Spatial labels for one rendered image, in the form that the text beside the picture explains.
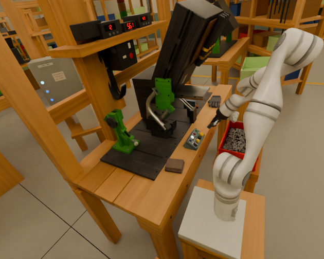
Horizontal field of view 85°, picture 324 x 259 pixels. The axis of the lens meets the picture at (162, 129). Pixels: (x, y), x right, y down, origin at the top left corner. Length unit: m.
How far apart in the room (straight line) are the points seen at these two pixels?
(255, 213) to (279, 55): 0.65
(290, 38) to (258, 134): 0.28
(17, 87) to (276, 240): 1.97
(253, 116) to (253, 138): 0.07
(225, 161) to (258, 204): 0.42
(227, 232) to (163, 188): 0.34
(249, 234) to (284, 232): 1.06
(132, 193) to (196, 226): 0.35
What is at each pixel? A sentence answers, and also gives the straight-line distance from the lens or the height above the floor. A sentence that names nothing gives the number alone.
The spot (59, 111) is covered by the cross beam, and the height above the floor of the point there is 1.24.
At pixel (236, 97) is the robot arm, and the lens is 0.97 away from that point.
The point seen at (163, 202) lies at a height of 0.90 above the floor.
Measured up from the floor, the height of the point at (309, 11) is 1.27.
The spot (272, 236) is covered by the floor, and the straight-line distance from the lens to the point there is 1.90.
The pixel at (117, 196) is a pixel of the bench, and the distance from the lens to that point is 1.00.
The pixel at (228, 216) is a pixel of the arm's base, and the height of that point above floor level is 0.93.
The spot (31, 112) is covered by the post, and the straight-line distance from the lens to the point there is 0.98.
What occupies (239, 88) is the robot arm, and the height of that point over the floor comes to 1.28.
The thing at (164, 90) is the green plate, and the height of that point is 1.20.
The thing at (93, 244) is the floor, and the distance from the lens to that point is 1.98.
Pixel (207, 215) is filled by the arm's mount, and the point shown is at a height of 0.89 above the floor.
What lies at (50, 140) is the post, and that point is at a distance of 1.05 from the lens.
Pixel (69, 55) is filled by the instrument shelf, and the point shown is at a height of 1.51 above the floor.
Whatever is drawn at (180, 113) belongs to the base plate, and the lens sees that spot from 1.46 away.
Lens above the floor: 1.65
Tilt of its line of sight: 35 degrees down
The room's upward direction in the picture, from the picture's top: 10 degrees counter-clockwise
